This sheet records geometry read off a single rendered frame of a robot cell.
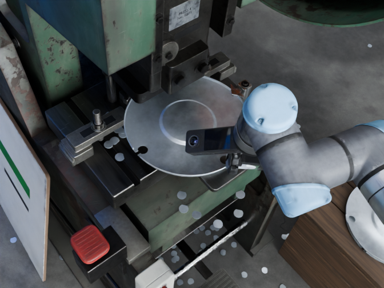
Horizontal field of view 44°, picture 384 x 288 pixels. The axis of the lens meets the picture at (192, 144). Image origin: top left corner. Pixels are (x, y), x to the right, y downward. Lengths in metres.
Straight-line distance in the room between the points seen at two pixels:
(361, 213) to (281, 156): 0.90
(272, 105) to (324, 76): 1.71
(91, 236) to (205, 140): 0.30
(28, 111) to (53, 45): 0.23
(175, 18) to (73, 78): 0.42
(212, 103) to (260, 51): 1.32
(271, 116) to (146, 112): 0.47
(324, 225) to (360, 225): 0.11
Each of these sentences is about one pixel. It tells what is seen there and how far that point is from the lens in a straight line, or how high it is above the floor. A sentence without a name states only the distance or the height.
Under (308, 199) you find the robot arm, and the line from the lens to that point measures 0.69.
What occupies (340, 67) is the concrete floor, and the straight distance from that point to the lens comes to 2.47.
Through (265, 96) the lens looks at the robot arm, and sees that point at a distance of 0.69.
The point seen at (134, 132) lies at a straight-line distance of 1.06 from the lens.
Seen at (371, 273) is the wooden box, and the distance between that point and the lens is 1.51.
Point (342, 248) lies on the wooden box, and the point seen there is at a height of 0.35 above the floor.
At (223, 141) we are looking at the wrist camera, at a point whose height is 0.95.
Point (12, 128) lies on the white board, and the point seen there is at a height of 0.56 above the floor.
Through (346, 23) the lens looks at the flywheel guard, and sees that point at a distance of 1.05.
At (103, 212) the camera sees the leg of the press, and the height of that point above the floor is 0.64.
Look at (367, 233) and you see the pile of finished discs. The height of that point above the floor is 0.36.
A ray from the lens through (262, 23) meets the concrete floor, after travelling 2.57.
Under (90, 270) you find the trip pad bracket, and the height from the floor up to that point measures 0.70.
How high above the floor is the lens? 1.64
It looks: 55 degrees down
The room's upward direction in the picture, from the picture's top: 8 degrees clockwise
